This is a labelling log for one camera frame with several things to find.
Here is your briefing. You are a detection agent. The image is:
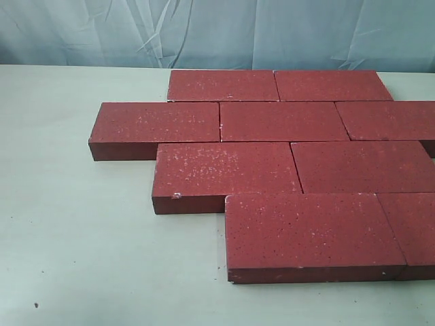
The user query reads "base brick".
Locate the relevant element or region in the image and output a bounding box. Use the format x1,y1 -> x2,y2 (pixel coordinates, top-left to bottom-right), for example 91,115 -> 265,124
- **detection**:
335,101 -> 435,158
167,70 -> 279,102
291,141 -> 434,194
275,70 -> 393,102

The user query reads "centre lower base brick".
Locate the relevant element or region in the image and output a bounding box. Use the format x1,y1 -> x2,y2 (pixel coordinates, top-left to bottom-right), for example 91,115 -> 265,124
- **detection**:
291,141 -> 434,194

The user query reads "white backdrop cloth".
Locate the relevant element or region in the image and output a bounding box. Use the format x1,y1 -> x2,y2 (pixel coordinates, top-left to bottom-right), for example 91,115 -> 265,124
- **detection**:
1,1 -> 434,73

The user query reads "rear right base brick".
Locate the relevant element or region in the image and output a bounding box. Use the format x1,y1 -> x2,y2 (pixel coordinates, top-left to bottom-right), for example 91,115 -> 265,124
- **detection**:
275,70 -> 393,102

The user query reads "red brick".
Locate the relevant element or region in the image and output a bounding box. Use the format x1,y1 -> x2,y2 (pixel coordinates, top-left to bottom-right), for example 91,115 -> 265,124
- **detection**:
220,102 -> 349,142
377,193 -> 434,280
225,193 -> 406,284
152,142 -> 302,215
88,102 -> 220,161

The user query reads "rear left base brick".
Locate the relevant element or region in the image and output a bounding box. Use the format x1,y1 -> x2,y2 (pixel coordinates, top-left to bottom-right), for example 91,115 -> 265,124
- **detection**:
167,70 -> 279,102

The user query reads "right middle base brick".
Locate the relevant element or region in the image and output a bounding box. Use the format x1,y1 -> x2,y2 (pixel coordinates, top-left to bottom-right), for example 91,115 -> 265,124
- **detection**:
335,101 -> 435,158

